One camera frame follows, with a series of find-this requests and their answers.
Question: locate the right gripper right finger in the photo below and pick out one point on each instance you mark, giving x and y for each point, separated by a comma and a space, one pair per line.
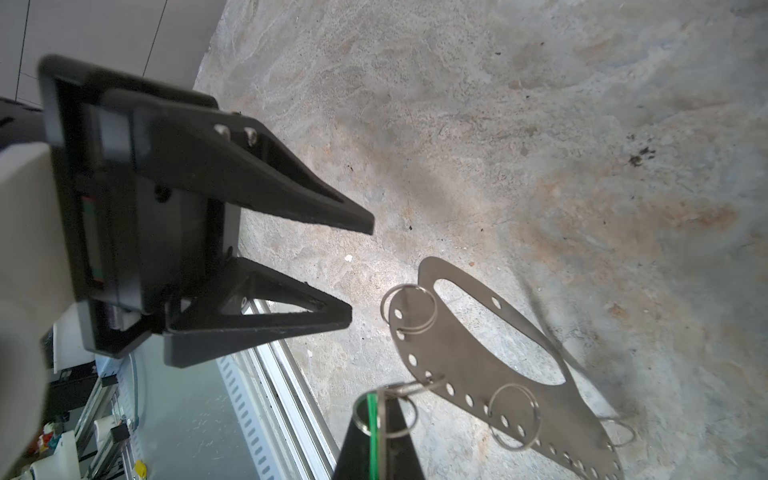
398, 457

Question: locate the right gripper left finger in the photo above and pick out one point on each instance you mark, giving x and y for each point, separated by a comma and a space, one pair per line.
353, 462

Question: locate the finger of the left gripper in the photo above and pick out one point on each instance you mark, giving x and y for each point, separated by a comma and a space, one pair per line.
244, 305
230, 158

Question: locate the metal key holder plate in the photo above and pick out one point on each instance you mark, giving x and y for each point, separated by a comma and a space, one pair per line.
444, 357

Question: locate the aluminium mounting rail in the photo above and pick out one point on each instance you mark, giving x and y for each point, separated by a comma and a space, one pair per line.
290, 437

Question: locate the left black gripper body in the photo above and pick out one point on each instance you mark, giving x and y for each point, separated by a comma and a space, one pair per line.
136, 247

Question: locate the green plastic key tag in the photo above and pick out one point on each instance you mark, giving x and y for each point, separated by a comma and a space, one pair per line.
374, 428

